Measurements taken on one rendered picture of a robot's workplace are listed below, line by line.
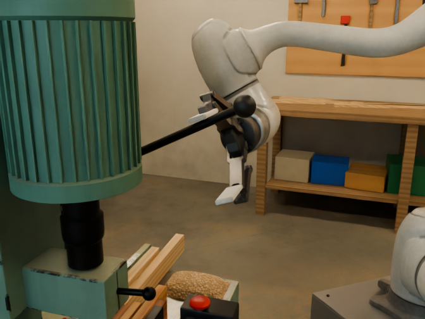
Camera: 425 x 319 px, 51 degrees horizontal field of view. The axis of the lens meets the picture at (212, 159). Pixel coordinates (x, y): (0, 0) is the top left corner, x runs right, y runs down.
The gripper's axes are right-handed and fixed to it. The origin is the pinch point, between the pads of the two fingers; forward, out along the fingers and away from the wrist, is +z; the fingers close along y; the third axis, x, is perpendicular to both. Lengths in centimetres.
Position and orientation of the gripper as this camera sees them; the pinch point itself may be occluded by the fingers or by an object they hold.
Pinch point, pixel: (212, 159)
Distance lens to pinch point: 70.8
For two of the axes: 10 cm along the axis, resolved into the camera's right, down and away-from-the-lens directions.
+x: 9.0, -2.3, -3.6
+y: -3.1, -9.4, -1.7
